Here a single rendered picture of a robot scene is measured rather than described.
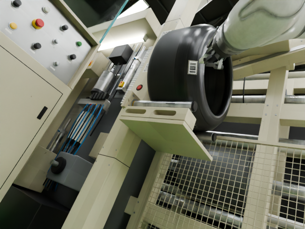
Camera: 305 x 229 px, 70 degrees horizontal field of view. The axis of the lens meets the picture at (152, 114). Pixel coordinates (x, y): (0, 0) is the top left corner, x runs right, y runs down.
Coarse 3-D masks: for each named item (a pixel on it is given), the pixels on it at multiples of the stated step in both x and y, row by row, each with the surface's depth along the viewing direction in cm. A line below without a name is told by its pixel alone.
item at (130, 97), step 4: (128, 92) 111; (132, 92) 110; (128, 96) 109; (132, 96) 110; (136, 96) 113; (124, 100) 109; (128, 100) 108; (132, 100) 110; (124, 104) 107; (128, 104) 109; (132, 104) 110
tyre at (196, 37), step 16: (176, 32) 106; (192, 32) 98; (208, 32) 100; (160, 48) 104; (176, 48) 97; (192, 48) 94; (160, 64) 100; (176, 64) 95; (224, 64) 133; (160, 80) 100; (176, 80) 95; (192, 80) 93; (208, 80) 142; (224, 80) 136; (160, 96) 103; (176, 96) 97; (192, 96) 95; (208, 96) 141; (224, 96) 134; (192, 112) 98; (208, 112) 103; (224, 112) 119; (208, 128) 110
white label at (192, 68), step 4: (192, 60) 92; (188, 64) 92; (192, 64) 92; (196, 64) 92; (188, 68) 92; (192, 68) 92; (196, 68) 92; (188, 72) 92; (192, 72) 92; (196, 72) 92
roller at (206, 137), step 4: (196, 132) 115; (200, 132) 114; (204, 132) 113; (208, 132) 112; (200, 136) 113; (204, 136) 111; (208, 136) 110; (212, 136) 109; (208, 140) 111; (212, 140) 109
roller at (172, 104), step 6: (138, 102) 108; (144, 102) 106; (150, 102) 104; (156, 102) 101; (162, 102) 99; (168, 102) 97; (174, 102) 95; (180, 102) 94; (186, 102) 92; (192, 102) 90; (192, 108) 90
